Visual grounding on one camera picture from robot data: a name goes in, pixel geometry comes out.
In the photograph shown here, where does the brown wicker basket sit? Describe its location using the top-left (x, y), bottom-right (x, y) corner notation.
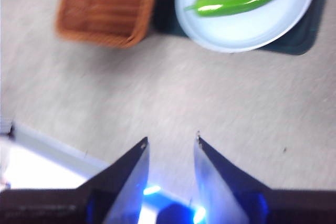
top-left (55, 0), bottom-right (161, 49)

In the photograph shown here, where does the light blue round plate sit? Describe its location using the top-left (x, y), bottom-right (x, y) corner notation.
top-left (174, 0), bottom-right (317, 54)

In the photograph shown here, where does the black flat tray with handles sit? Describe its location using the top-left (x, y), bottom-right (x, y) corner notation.
top-left (152, 0), bottom-right (333, 56)

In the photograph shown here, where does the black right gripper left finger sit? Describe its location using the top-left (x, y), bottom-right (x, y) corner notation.
top-left (0, 136), bottom-right (150, 224)

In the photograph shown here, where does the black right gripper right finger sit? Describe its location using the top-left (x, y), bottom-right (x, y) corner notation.
top-left (193, 131), bottom-right (336, 224)

